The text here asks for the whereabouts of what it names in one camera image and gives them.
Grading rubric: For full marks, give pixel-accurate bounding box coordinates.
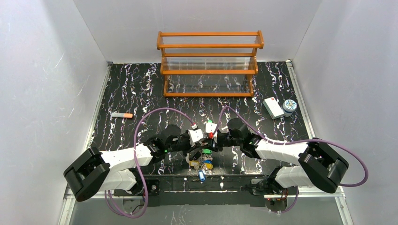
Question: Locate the cluster of tagged keys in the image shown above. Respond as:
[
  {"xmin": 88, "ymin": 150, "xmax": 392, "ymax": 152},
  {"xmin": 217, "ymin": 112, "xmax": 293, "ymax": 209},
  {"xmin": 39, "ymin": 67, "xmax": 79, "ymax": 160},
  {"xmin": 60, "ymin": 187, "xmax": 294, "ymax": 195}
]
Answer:
[{"xmin": 189, "ymin": 154, "xmax": 213, "ymax": 172}]

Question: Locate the yellow key tag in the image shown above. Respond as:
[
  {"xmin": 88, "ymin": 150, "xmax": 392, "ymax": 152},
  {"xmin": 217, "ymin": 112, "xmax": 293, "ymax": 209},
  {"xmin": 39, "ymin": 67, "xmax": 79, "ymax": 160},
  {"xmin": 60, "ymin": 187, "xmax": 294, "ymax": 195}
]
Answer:
[{"xmin": 204, "ymin": 163, "xmax": 213, "ymax": 170}]

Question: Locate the blue key tag front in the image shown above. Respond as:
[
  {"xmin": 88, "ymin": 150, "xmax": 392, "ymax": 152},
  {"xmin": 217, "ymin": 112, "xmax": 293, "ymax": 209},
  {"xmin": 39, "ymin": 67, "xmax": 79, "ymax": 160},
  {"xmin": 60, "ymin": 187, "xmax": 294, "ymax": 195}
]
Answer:
[{"xmin": 198, "ymin": 170, "xmax": 206, "ymax": 182}]

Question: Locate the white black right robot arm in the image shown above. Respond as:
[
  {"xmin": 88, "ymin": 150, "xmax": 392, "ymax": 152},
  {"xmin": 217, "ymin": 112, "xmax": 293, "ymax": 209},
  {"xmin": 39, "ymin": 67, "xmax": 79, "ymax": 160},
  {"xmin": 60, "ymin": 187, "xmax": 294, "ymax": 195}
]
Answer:
[{"xmin": 205, "ymin": 118, "xmax": 349, "ymax": 194}]

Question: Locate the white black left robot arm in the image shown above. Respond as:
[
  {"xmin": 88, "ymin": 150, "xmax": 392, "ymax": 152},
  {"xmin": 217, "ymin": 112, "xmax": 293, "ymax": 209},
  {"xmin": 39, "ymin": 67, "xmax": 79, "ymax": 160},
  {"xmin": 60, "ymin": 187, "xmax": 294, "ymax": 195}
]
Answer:
[{"xmin": 63, "ymin": 125, "xmax": 204, "ymax": 202}]

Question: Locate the white rectangular box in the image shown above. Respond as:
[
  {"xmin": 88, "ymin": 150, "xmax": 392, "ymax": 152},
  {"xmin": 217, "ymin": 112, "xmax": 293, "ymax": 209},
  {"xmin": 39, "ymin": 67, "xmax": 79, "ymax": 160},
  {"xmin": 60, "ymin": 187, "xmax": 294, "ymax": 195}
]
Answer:
[{"xmin": 263, "ymin": 97, "xmax": 284, "ymax": 119}]

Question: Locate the blue white round tin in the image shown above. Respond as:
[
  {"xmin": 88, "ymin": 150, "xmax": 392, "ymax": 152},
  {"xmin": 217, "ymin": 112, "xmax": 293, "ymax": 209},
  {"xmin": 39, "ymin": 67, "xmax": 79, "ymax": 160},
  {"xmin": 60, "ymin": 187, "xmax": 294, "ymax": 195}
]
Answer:
[{"xmin": 281, "ymin": 99, "xmax": 298, "ymax": 117}]

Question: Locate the orange grey marker pen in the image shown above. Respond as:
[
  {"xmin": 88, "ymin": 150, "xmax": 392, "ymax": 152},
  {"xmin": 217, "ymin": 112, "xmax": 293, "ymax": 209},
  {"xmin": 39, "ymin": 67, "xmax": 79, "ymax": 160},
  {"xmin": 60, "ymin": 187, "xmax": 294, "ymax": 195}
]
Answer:
[{"xmin": 111, "ymin": 112, "xmax": 133, "ymax": 119}]

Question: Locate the orange wooden shelf rack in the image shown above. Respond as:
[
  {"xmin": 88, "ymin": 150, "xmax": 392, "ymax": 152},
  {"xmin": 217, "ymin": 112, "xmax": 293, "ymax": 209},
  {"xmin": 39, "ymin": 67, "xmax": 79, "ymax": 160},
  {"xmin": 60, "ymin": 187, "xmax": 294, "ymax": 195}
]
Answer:
[{"xmin": 156, "ymin": 30, "xmax": 264, "ymax": 98}]

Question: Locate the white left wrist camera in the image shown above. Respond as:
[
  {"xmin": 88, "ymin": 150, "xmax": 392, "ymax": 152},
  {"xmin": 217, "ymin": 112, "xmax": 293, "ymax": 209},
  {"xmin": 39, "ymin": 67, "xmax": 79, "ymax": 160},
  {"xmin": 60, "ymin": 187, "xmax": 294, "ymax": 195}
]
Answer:
[{"xmin": 188, "ymin": 129, "xmax": 204, "ymax": 147}]

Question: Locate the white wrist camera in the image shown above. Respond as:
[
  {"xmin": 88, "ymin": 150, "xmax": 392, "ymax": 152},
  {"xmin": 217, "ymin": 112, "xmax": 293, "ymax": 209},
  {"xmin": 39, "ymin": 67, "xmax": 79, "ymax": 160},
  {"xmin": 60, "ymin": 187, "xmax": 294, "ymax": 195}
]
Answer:
[
  {"xmin": 205, "ymin": 122, "xmax": 217, "ymax": 134},
  {"xmin": 188, "ymin": 129, "xmax": 204, "ymax": 147}
]

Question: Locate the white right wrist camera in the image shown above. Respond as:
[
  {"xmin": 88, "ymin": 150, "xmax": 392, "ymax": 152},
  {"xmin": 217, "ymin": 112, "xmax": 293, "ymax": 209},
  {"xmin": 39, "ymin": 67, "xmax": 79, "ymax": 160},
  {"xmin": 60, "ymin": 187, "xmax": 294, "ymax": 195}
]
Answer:
[{"xmin": 205, "ymin": 122, "xmax": 217, "ymax": 134}]

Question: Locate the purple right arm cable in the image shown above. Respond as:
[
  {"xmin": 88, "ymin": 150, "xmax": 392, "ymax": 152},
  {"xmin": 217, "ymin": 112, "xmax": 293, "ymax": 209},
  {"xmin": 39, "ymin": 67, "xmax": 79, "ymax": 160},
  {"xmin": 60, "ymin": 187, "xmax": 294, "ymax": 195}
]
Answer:
[{"xmin": 214, "ymin": 106, "xmax": 369, "ymax": 214}]

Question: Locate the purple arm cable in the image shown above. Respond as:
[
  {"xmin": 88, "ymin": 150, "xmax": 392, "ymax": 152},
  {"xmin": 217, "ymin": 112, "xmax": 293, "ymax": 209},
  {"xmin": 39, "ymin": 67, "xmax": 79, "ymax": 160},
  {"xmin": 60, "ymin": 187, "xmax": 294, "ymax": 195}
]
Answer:
[
  {"xmin": 104, "ymin": 107, "xmax": 197, "ymax": 219},
  {"xmin": 214, "ymin": 106, "xmax": 369, "ymax": 214}
]

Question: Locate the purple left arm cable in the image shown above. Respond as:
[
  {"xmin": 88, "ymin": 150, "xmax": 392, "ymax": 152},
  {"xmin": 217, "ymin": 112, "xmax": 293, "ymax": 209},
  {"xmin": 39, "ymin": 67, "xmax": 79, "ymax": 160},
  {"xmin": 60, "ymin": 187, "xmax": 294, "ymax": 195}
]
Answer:
[{"xmin": 104, "ymin": 107, "xmax": 197, "ymax": 219}]

